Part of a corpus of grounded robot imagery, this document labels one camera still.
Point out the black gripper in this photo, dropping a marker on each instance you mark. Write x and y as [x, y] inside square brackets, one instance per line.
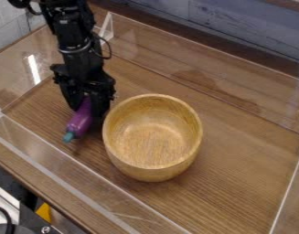
[80, 76]

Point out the purple toy eggplant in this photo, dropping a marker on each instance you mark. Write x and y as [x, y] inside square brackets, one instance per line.
[80, 122]

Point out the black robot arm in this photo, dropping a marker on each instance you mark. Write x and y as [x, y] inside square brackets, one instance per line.
[71, 22]

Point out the yellow black equipment under table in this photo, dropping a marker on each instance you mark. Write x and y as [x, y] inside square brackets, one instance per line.
[40, 218]

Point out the brown wooden bowl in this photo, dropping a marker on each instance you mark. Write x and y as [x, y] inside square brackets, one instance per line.
[152, 134]

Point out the clear acrylic tray walls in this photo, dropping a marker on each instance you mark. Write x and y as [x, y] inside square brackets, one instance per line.
[196, 156]

